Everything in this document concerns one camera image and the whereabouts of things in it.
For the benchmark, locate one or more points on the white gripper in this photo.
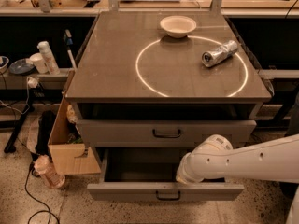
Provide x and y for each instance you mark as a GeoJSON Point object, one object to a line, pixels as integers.
{"type": "Point", "coordinates": [184, 175]}

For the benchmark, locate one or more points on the grey drawer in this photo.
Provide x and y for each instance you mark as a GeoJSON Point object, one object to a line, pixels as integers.
{"type": "Point", "coordinates": [149, 175]}
{"type": "Point", "coordinates": [158, 133]}

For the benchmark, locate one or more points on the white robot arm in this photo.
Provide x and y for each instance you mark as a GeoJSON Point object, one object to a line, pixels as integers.
{"type": "Point", "coordinates": [276, 160]}

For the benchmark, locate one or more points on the grey drawer cabinet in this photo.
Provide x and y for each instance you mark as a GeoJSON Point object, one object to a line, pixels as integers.
{"type": "Point", "coordinates": [132, 70]}

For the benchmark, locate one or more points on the grey top drawer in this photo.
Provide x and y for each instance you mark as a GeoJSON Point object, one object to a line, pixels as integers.
{"type": "Point", "coordinates": [158, 133]}

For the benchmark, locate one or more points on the crushed silver can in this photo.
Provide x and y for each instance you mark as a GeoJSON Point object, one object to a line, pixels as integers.
{"type": "Point", "coordinates": [219, 54]}

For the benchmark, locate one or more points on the cardboard box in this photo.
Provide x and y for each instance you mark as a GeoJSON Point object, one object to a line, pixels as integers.
{"type": "Point", "coordinates": [69, 158]}

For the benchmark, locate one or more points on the white paper bowl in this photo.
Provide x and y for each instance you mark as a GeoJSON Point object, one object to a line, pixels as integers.
{"type": "Point", "coordinates": [178, 26]}

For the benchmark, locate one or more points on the black bag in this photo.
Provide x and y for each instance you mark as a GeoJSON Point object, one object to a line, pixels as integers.
{"type": "Point", "coordinates": [45, 125]}

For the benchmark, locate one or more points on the white spray bottle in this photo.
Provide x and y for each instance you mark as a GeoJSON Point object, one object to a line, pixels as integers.
{"type": "Point", "coordinates": [48, 57]}

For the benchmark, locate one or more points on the white power adapter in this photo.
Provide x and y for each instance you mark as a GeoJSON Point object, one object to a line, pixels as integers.
{"type": "Point", "coordinates": [32, 82]}

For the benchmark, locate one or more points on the white paper cup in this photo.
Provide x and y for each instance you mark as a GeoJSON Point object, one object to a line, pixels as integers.
{"type": "Point", "coordinates": [38, 62]}

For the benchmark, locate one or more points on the blue plate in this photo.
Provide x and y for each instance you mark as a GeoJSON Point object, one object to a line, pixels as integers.
{"type": "Point", "coordinates": [22, 67]}

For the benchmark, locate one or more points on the small bowl at edge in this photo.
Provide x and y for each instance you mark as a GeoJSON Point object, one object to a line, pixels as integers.
{"type": "Point", "coordinates": [3, 64]}

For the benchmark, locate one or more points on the blue handled brush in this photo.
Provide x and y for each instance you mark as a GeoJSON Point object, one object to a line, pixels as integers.
{"type": "Point", "coordinates": [68, 41]}

